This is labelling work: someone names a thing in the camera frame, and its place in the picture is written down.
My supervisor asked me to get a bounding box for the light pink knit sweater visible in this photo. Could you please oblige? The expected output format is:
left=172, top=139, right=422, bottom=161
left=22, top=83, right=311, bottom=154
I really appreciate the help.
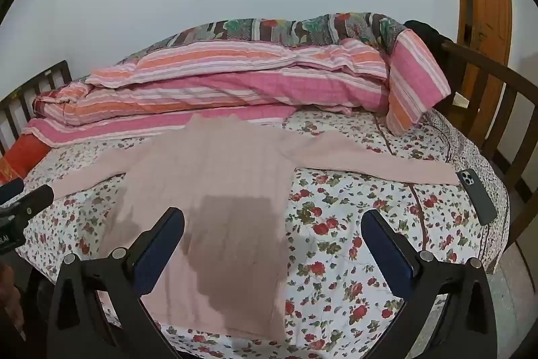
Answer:
left=52, top=113, right=463, bottom=343

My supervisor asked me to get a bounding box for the green brown floral quilt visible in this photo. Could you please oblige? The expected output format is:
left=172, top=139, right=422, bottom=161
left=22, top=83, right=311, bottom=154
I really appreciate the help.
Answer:
left=122, top=12, right=410, bottom=65

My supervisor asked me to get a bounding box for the dark wooden slatted headboard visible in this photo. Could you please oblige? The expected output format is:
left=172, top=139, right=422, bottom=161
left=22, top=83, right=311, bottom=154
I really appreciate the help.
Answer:
left=0, top=60, right=73, bottom=158

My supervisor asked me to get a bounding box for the orange wooden door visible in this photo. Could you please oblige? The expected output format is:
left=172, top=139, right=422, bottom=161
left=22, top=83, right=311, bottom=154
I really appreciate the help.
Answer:
left=450, top=0, right=513, bottom=99

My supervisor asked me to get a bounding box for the dark grey smartphone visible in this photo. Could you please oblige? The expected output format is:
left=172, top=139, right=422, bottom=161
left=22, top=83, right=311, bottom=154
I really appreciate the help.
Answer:
left=456, top=168, right=498, bottom=226

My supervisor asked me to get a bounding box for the pink orange striped quilt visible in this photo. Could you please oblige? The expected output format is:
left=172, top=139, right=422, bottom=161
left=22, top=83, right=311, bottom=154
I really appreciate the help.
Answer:
left=23, top=29, right=452, bottom=147

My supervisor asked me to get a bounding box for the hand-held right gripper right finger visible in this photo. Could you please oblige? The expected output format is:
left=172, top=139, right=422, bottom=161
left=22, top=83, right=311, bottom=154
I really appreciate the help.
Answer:
left=360, top=210, right=509, bottom=359

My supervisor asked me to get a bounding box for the red pillow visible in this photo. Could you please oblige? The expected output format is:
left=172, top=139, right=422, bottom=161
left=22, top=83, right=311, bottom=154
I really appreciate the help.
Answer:
left=0, top=134, right=51, bottom=185

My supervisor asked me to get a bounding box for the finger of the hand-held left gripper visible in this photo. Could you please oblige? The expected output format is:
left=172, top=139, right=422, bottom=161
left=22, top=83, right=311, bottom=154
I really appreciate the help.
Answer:
left=0, top=178, right=26, bottom=205
left=0, top=184, right=55, bottom=224

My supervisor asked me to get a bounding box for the dark wooden bed footboard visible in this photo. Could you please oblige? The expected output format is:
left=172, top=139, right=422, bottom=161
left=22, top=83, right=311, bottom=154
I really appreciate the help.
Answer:
left=437, top=39, right=538, bottom=250

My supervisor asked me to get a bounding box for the white red floral bed sheet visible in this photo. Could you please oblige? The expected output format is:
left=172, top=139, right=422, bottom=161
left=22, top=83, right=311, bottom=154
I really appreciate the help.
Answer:
left=21, top=107, right=511, bottom=359

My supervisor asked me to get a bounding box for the black garment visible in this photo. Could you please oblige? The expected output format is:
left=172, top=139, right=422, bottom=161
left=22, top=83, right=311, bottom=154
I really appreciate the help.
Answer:
left=403, top=20, right=455, bottom=61

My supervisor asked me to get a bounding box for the thin dark cable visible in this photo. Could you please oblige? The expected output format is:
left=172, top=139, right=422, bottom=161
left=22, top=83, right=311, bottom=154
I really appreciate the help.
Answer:
left=420, top=118, right=455, bottom=164

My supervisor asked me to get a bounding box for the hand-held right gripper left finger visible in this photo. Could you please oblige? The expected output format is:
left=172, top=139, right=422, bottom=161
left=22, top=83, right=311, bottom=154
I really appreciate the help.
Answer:
left=46, top=207, right=186, bottom=359

